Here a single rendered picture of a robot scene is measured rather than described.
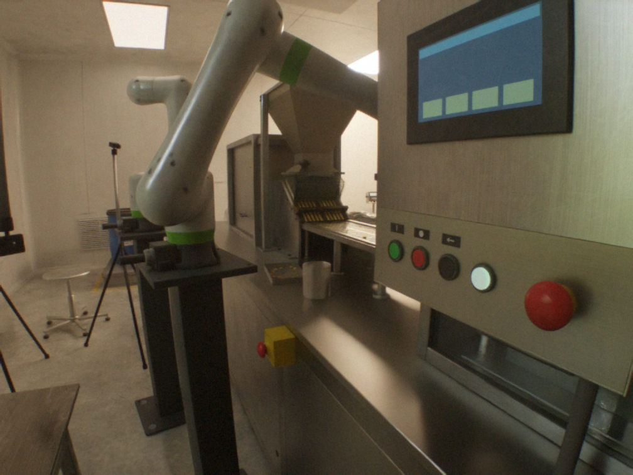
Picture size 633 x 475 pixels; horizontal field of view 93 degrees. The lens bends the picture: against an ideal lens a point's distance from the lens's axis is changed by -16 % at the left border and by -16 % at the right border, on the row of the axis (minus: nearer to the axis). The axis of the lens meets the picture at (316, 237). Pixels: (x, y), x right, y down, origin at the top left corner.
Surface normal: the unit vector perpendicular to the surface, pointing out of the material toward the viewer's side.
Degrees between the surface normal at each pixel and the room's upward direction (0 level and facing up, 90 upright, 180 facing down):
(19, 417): 0
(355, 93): 111
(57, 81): 90
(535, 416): 90
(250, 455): 0
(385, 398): 0
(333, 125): 118
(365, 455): 90
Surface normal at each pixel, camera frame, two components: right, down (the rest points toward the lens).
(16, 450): 0.00, -0.98
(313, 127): 0.37, 0.60
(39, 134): 0.43, 0.16
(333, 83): -0.07, 0.62
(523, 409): -0.90, 0.07
